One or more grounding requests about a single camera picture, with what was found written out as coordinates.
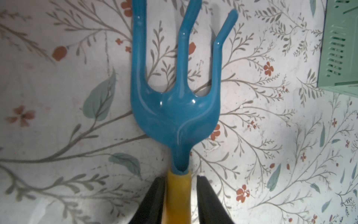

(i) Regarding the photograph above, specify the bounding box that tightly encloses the dark blue rake yellow handle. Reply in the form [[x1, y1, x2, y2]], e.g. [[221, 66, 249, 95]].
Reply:
[[131, 1, 238, 224]]

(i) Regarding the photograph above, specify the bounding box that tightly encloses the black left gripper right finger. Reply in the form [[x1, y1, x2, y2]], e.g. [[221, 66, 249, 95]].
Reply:
[[196, 175, 234, 224]]

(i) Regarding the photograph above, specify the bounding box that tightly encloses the green plastic file organizer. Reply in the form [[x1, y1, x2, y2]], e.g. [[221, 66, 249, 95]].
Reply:
[[318, 0, 358, 98]]

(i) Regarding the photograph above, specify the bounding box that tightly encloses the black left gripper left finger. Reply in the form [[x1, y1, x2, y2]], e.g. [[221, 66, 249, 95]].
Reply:
[[129, 177, 166, 224]]

